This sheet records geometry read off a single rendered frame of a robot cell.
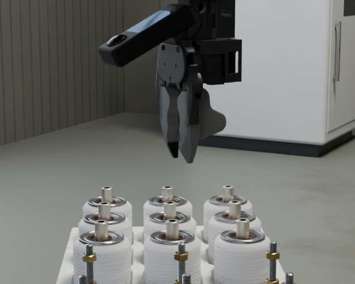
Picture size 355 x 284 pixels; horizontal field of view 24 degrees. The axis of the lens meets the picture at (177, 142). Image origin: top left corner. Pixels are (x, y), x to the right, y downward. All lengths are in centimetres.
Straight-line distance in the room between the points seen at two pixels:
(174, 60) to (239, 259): 46
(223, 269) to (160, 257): 11
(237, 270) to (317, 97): 195
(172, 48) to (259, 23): 232
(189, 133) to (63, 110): 299
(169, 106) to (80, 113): 308
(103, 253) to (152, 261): 8
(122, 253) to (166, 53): 45
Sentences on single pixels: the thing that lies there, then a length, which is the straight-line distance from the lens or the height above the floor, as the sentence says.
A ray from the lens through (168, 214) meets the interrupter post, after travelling 148.
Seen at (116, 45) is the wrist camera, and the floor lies 60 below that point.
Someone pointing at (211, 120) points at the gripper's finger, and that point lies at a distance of 101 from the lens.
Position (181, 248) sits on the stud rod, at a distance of 106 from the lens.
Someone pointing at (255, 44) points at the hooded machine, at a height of 44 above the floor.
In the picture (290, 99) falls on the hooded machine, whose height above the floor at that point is 23.
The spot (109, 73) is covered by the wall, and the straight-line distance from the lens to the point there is 432.
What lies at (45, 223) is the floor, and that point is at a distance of 239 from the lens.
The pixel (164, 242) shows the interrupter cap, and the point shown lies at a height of 25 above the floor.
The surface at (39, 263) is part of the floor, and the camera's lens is 206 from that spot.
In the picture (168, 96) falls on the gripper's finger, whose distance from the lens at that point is 102.
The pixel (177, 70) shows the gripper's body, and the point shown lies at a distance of 99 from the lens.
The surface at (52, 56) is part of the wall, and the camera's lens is 387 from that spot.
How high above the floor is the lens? 66
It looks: 11 degrees down
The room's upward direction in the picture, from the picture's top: straight up
